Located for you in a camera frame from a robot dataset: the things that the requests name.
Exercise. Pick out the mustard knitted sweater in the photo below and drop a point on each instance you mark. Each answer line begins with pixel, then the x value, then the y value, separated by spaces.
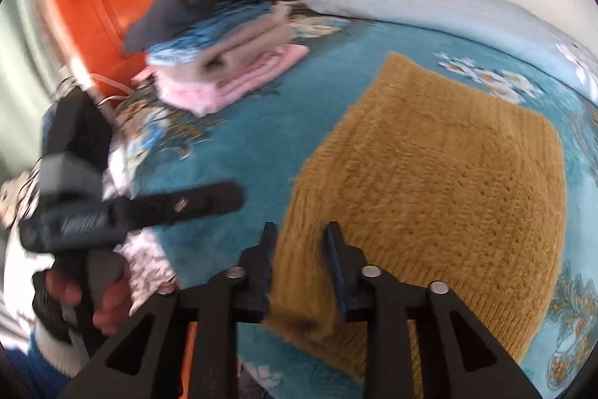
pixel 434 202

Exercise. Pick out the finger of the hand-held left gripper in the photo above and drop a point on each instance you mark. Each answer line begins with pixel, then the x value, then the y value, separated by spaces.
pixel 187 202

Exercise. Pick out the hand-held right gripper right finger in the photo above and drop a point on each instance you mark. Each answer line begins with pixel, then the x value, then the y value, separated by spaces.
pixel 337 273

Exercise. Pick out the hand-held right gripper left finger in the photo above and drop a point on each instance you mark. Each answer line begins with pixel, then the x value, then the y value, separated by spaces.
pixel 266 268

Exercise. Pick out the blue folded garment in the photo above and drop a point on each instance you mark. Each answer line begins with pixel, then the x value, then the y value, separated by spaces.
pixel 210 29

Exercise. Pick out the pink folded garment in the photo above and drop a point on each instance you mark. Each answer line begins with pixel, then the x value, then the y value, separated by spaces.
pixel 233 76

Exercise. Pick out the teal floral bed sheet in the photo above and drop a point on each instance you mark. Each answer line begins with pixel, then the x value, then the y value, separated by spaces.
pixel 243 137

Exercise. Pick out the beige folded garment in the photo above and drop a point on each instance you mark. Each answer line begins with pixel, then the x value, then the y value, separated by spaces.
pixel 252 39

